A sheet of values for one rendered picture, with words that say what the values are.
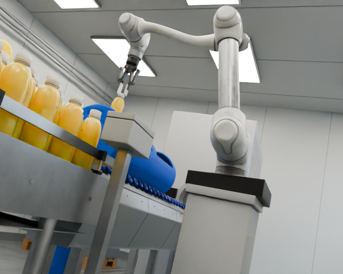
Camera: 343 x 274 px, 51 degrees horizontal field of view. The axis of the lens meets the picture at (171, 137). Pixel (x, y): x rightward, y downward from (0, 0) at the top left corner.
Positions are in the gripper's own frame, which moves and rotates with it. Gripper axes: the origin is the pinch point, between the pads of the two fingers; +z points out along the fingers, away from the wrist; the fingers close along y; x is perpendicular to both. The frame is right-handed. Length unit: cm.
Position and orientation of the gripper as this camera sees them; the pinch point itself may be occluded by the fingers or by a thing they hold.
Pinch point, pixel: (123, 89)
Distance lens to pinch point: 211.6
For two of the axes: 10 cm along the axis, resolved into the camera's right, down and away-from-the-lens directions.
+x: -2.9, -3.0, -9.1
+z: -2.8, 9.4, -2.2
